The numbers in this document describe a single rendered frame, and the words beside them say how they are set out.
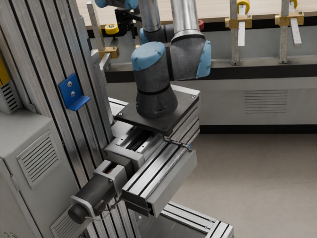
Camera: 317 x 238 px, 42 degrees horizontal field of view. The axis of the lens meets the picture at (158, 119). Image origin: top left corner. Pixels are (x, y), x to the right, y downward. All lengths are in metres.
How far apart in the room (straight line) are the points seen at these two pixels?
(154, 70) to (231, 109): 1.49
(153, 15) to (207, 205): 1.25
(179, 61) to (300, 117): 1.61
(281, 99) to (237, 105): 0.28
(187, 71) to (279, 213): 1.32
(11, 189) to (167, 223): 1.13
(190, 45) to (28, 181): 0.65
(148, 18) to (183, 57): 0.39
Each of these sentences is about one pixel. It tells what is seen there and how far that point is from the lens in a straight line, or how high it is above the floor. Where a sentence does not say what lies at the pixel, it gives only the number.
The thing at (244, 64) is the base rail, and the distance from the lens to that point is 2.34.
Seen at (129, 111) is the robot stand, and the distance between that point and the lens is 1.50.
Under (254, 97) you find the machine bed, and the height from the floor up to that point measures 0.33.
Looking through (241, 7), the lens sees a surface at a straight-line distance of 2.36.
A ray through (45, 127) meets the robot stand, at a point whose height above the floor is 1.22.
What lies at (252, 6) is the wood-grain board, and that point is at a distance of 2.51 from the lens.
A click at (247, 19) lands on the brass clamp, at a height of 0.97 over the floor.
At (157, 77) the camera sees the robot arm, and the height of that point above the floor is 1.19.
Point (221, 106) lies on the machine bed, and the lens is 2.77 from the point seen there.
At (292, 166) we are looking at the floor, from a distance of 2.73.
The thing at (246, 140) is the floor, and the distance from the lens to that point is 2.89.
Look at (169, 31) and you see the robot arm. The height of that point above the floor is 1.15.
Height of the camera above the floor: 1.90
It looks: 37 degrees down
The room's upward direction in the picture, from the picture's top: 10 degrees counter-clockwise
